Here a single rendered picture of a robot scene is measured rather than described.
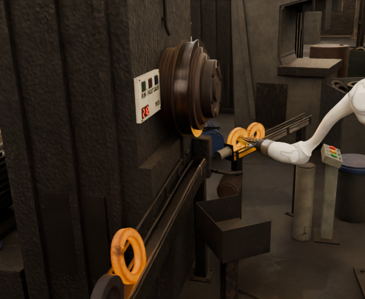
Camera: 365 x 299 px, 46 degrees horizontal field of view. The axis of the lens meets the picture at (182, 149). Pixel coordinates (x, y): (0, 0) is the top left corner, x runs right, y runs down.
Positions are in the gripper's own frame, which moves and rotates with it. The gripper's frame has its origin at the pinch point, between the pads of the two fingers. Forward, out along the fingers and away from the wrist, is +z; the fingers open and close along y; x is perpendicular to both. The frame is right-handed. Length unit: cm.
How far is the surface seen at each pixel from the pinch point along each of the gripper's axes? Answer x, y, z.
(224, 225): -10, -67, -54
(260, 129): 2.0, 18.6, -1.4
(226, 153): -6.0, -13.0, -2.5
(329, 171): -24, 47, -36
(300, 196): -41, 33, -25
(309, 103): -29, 201, 82
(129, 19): 74, -91, -25
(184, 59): 55, -58, -18
